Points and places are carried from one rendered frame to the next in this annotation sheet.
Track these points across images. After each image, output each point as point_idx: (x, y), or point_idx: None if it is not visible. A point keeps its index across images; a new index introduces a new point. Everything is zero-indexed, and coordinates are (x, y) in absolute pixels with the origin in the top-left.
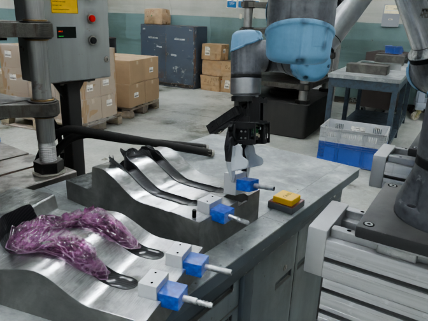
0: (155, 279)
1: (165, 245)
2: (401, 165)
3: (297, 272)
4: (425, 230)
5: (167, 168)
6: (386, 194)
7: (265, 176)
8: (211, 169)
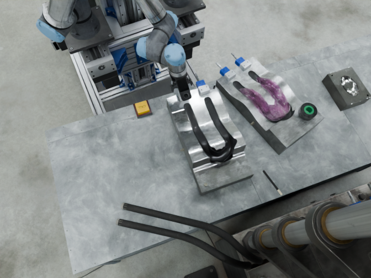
0: (245, 62)
1: (229, 87)
2: (109, 50)
3: None
4: None
5: (200, 138)
6: (177, 12)
7: (118, 149)
8: (142, 180)
